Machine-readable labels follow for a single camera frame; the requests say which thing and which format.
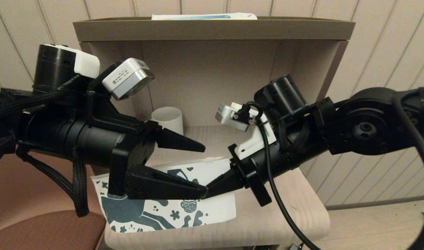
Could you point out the beige wooden shelf table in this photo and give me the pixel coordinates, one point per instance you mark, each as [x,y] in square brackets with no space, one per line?
[212,69]

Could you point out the white right camera bracket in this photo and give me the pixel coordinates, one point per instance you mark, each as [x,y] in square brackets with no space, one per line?
[257,142]

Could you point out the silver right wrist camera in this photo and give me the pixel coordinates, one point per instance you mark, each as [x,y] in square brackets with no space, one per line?
[226,116]

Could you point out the white horse-print zipper pouch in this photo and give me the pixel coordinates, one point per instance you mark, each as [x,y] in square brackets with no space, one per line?
[212,208]

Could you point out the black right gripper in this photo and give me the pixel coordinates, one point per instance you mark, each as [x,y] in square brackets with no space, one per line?
[267,166]

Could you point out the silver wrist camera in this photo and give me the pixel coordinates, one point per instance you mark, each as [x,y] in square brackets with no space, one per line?
[128,78]
[226,116]

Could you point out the white blue toothpaste box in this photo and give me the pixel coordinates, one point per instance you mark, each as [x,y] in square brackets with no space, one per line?
[198,16]

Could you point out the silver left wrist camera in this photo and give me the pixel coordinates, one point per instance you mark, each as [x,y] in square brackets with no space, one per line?
[128,78]

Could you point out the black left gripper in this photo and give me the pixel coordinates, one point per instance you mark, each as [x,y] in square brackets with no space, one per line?
[128,142]

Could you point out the dark metal base part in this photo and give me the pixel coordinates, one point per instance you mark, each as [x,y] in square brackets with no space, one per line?
[295,247]

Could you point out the white ribbed ceramic mug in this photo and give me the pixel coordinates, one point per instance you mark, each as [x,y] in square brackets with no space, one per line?
[170,118]

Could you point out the brown wall baseboard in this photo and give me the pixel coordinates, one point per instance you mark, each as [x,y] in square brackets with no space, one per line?
[378,202]

